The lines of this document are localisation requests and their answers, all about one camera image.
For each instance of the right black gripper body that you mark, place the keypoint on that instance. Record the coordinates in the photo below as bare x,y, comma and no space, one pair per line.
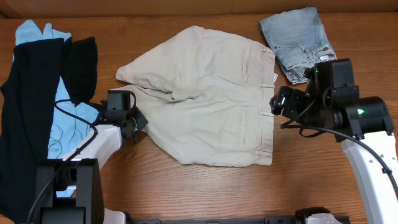
298,102

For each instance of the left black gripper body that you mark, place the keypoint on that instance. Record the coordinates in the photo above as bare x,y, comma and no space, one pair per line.
137,122

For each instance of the beige khaki shorts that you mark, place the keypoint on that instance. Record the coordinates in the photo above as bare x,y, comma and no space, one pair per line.
205,94

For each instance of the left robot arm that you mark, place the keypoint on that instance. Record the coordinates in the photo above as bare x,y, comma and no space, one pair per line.
68,190

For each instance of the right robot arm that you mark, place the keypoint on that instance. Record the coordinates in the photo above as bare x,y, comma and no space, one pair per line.
363,126

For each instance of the light blue shirt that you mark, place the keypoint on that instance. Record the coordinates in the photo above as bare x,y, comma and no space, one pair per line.
68,130

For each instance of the folded light blue jeans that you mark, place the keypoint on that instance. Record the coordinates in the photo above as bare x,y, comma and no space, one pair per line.
298,40

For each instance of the black garment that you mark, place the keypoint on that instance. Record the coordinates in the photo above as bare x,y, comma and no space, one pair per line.
27,112

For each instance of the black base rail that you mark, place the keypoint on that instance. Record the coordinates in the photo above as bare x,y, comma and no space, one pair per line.
267,220

